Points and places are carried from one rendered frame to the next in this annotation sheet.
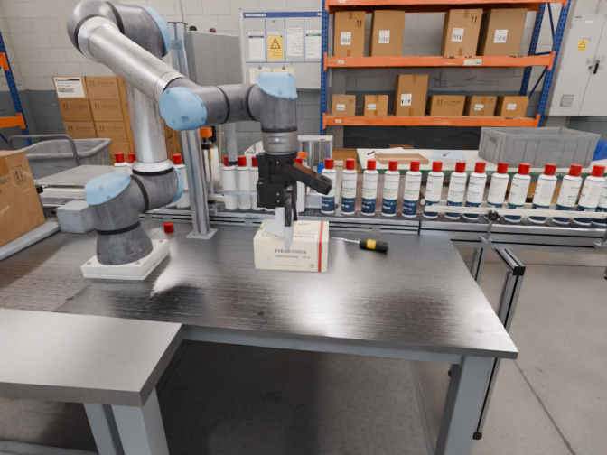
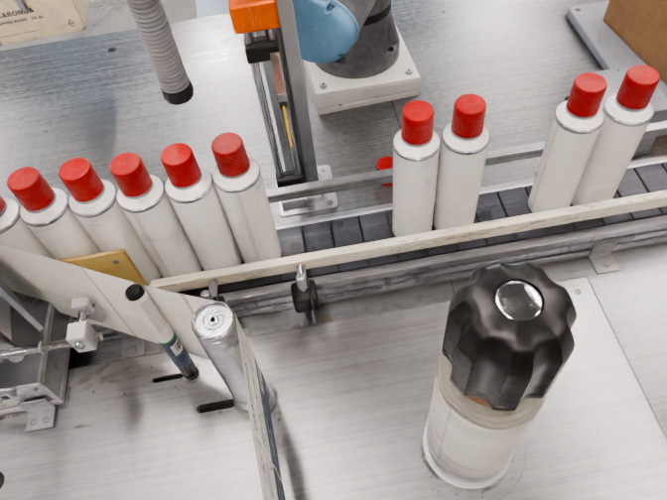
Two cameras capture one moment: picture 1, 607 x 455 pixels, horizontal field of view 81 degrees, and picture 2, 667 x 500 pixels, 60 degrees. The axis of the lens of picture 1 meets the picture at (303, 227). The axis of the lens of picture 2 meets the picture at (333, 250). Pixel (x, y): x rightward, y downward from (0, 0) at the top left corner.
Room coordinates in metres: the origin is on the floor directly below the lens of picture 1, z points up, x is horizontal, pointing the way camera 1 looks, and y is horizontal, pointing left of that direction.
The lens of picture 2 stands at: (1.78, 0.30, 1.50)
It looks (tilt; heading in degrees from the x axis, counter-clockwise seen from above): 55 degrees down; 170
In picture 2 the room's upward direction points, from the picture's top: 8 degrees counter-clockwise
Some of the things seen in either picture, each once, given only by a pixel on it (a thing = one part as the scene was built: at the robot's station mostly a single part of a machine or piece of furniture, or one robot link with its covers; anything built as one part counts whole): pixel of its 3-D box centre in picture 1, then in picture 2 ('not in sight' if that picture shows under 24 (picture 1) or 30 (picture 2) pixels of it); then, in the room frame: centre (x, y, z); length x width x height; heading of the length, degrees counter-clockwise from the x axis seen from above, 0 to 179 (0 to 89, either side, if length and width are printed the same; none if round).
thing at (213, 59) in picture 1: (210, 68); not in sight; (1.24, 0.30, 1.38); 0.17 x 0.10 x 0.19; 138
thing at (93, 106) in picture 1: (126, 134); not in sight; (4.81, 2.31, 0.70); 1.20 x 0.82 x 1.39; 91
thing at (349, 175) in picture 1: (349, 187); not in sight; (1.27, -0.17, 0.98); 0.05 x 0.05 x 0.20
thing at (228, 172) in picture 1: (229, 182); (246, 205); (1.33, 0.28, 0.98); 0.05 x 0.05 x 0.20
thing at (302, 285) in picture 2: not in sight; (307, 302); (1.42, 0.32, 0.89); 0.03 x 0.03 x 0.12; 83
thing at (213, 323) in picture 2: not in sight; (236, 364); (1.51, 0.23, 0.97); 0.05 x 0.05 x 0.19
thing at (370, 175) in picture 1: (369, 187); not in sight; (1.26, -0.24, 0.98); 0.05 x 0.05 x 0.20
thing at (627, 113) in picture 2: (124, 179); (612, 145); (1.39, 0.71, 0.98); 0.05 x 0.05 x 0.20
